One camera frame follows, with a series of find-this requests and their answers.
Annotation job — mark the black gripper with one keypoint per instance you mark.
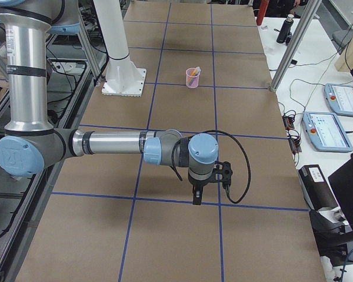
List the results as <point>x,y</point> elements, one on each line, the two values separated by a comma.
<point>197,184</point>

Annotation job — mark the purple marker pen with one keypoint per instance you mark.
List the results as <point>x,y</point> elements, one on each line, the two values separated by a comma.
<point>197,70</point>

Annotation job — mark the orange marker pen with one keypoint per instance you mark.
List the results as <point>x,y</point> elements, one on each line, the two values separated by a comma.
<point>191,79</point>

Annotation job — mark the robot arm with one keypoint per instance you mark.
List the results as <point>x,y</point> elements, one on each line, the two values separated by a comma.
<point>31,143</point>

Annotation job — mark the orange black connector hub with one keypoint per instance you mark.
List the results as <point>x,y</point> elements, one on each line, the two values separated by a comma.
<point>288,121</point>

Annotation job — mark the black box with label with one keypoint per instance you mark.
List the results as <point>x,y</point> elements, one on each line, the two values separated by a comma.
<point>316,189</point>

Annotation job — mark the near teach pendant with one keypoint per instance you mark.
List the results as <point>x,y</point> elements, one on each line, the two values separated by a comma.
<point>326,132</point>

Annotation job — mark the teach pendant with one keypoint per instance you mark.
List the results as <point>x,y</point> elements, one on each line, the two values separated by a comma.
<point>340,98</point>
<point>326,132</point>

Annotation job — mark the black monitor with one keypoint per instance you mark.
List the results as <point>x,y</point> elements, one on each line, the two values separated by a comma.
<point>341,182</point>

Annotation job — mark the far teach pendant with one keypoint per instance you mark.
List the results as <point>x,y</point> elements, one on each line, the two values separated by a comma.
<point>340,98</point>

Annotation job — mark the black water bottle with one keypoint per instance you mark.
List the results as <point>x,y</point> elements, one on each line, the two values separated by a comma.
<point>285,29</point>

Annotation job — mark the red bottle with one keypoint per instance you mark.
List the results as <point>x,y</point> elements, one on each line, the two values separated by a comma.
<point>262,11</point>

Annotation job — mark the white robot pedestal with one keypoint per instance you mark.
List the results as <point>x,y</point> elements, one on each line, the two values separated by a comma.
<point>122,77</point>

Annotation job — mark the aluminium frame post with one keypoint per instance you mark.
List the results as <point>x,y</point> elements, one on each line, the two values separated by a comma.
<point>299,33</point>

